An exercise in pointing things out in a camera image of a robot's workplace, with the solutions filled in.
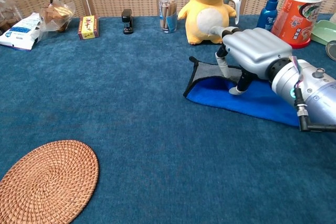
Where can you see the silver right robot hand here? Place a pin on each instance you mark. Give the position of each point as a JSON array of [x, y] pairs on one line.
[[257, 48]]

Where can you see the blue and grey cloth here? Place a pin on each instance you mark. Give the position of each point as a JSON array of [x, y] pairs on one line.
[[249, 103]]

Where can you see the blue spray bottle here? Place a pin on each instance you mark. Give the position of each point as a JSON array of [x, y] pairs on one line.
[[267, 14]]

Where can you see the red instant noodle cup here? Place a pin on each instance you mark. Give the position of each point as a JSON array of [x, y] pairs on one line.
[[296, 22]]

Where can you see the white mug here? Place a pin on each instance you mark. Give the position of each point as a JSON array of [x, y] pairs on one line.
[[235, 2]]

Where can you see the light green plastic tray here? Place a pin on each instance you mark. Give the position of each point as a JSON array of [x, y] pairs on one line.
[[324, 31]]

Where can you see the yellow plush toy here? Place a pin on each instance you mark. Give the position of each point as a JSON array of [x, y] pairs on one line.
[[202, 3]]

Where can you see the beige bowl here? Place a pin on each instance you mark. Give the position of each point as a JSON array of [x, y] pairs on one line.
[[333, 18]]

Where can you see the clear jar of sticks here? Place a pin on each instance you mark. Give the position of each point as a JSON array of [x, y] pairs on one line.
[[167, 11]]

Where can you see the black stapler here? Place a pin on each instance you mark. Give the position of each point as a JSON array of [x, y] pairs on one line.
[[127, 22]]

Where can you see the blue carpet table cover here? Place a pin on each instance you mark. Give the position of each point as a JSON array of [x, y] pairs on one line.
[[131, 103]]

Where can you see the red and yellow small box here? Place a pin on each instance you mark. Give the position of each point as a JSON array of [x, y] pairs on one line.
[[88, 27]]

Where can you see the clear bag of bread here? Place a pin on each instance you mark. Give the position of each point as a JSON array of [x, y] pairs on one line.
[[56, 14]]

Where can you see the white and blue snack bag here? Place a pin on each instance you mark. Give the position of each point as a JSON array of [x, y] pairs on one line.
[[21, 32]]

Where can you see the round woven rattan coaster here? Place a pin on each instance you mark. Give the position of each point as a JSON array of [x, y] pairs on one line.
[[47, 182]]

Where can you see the clear plastic cookie box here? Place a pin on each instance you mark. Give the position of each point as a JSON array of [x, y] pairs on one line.
[[8, 14]]

